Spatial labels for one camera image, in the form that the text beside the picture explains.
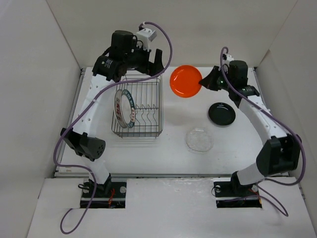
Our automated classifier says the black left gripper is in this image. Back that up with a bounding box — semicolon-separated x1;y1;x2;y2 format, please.
124;39;164;78

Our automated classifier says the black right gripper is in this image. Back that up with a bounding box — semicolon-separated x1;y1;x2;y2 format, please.
199;66;234;92

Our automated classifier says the orange plastic plate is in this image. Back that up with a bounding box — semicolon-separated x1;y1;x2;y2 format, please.
169;65;202;98

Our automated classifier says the white plate with dark rim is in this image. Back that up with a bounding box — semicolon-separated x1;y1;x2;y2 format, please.
120;89;136;128

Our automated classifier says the white plate with red characters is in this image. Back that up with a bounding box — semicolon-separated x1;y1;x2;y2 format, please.
114;89;127;128

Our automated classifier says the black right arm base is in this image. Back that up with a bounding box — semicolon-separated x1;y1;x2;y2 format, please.
211;180;262;208

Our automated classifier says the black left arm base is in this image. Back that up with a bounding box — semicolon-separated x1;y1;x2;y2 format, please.
78;180;127;209

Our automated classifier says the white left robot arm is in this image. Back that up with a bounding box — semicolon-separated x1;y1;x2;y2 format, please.
60;28;164;197

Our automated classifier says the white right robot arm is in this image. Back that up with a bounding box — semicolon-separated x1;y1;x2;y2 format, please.
199;60;300;197

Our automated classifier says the black plate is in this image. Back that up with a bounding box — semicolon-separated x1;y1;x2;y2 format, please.
208;102;236;126

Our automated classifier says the clear glass plate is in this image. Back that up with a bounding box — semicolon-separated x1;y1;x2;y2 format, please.
185;127;213;153

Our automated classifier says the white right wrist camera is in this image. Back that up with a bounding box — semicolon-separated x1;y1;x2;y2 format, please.
222;53;234;65

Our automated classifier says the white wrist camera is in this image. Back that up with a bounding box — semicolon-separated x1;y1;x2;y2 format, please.
222;53;234;65
135;25;157;52

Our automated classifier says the grey wire dish rack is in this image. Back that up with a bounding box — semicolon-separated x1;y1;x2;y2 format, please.
111;70;163;138

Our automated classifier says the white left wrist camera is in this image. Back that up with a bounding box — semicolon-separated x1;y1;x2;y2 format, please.
135;25;157;52

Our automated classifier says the aluminium table edge rail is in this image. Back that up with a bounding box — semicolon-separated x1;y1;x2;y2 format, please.
53;172;290;179

